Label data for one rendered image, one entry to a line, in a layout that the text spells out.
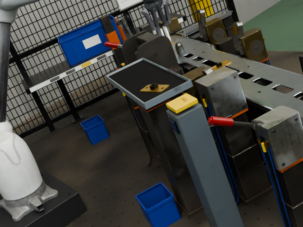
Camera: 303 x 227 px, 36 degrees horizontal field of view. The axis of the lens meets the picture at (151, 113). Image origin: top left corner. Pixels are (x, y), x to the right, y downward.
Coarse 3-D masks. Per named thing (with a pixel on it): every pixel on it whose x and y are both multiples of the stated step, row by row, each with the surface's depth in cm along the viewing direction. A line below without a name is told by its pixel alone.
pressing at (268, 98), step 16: (192, 48) 197; (208, 48) 189; (192, 64) 178; (240, 64) 161; (256, 64) 156; (240, 80) 149; (256, 80) 145; (272, 80) 140; (288, 80) 136; (256, 96) 134; (272, 96) 131; (288, 96) 127
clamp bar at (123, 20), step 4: (128, 16) 196; (120, 20) 195; (124, 20) 196; (128, 20) 199; (116, 24) 196; (120, 24) 197; (124, 24) 196; (124, 28) 197; (128, 28) 197; (124, 32) 200; (128, 32) 198; (128, 36) 199
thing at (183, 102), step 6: (180, 96) 112; (186, 96) 110; (192, 96) 109; (168, 102) 111; (174, 102) 110; (180, 102) 109; (186, 102) 107; (192, 102) 107; (174, 108) 107; (180, 108) 106; (186, 108) 107
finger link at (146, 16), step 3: (144, 12) 198; (144, 15) 200; (147, 15) 199; (147, 18) 200; (150, 18) 200; (147, 21) 202; (150, 21) 200; (150, 24) 201; (153, 24) 201; (153, 27) 202
